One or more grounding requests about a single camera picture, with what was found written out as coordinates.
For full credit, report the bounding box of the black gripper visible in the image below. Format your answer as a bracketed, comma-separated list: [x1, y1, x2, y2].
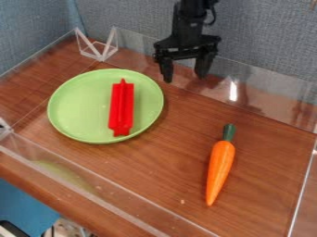
[154, 15, 221, 83]

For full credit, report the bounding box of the red star-shaped block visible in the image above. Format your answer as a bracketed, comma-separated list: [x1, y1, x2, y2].
[109, 80, 134, 136]

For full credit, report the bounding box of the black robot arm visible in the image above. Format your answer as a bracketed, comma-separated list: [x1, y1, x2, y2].
[154, 0, 222, 83]

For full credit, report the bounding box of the green plate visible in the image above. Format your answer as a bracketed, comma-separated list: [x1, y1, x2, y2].
[47, 69, 165, 143]

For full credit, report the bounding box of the orange toy carrot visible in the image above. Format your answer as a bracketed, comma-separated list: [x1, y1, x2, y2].
[206, 124, 236, 206]

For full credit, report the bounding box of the black cable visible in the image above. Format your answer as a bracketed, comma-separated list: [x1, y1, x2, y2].
[204, 4, 218, 27]

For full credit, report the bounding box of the clear acrylic enclosure wall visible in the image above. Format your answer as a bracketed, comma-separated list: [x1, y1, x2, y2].
[0, 29, 317, 237]

